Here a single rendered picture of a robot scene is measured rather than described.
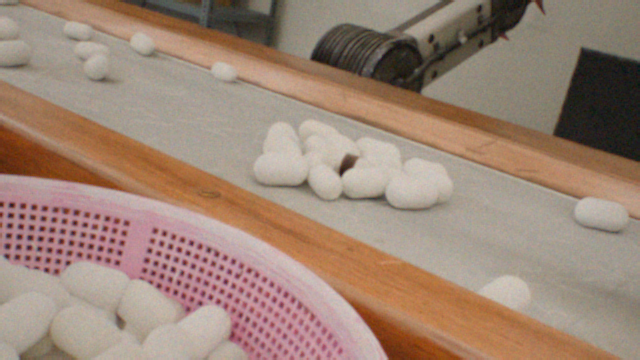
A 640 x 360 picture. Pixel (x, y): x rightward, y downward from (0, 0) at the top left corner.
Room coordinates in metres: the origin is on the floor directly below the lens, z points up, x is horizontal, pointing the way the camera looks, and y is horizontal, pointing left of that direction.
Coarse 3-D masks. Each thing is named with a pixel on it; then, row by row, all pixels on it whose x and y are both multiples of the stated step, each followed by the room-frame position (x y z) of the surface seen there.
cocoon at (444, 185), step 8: (416, 168) 0.49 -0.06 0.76; (424, 168) 0.49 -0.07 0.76; (416, 176) 0.48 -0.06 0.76; (424, 176) 0.48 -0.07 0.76; (432, 176) 0.48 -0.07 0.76; (440, 176) 0.47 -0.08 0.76; (440, 184) 0.47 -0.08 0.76; (448, 184) 0.47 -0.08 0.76; (440, 192) 0.47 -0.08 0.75; (448, 192) 0.47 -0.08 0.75; (440, 200) 0.47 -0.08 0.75
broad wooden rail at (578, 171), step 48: (48, 0) 0.95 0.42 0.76; (96, 0) 0.98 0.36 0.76; (192, 48) 0.81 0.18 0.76; (240, 48) 0.82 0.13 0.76; (288, 96) 0.72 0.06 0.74; (336, 96) 0.71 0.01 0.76; (384, 96) 0.71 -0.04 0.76; (432, 144) 0.64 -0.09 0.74; (480, 144) 0.63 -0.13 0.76; (528, 144) 0.63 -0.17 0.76; (576, 144) 0.67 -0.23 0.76; (576, 192) 0.57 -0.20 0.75; (624, 192) 0.56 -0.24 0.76
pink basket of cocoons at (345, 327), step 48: (0, 192) 0.29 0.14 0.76; (48, 192) 0.30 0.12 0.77; (96, 192) 0.30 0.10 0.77; (0, 240) 0.28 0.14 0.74; (48, 240) 0.29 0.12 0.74; (96, 240) 0.29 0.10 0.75; (144, 240) 0.29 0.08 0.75; (192, 240) 0.29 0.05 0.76; (240, 240) 0.28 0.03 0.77; (192, 288) 0.28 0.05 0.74; (240, 288) 0.27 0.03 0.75; (288, 288) 0.26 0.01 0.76; (240, 336) 0.26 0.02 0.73; (288, 336) 0.25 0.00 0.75; (336, 336) 0.23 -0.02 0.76
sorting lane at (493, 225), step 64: (64, 64) 0.67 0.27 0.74; (128, 64) 0.73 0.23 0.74; (192, 64) 0.79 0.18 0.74; (128, 128) 0.50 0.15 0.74; (192, 128) 0.54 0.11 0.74; (256, 128) 0.58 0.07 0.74; (256, 192) 0.42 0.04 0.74; (512, 192) 0.55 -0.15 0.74; (448, 256) 0.38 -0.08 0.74; (512, 256) 0.41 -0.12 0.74; (576, 256) 0.43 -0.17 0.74; (576, 320) 0.33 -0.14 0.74
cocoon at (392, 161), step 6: (366, 156) 0.50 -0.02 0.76; (372, 156) 0.50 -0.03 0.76; (378, 156) 0.50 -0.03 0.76; (384, 156) 0.51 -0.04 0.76; (390, 156) 0.51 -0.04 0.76; (396, 156) 0.51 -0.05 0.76; (372, 162) 0.50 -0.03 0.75; (378, 162) 0.50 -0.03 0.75; (384, 162) 0.50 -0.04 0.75; (390, 162) 0.50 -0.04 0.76; (396, 162) 0.51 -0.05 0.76; (396, 168) 0.50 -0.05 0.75; (402, 168) 0.51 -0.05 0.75
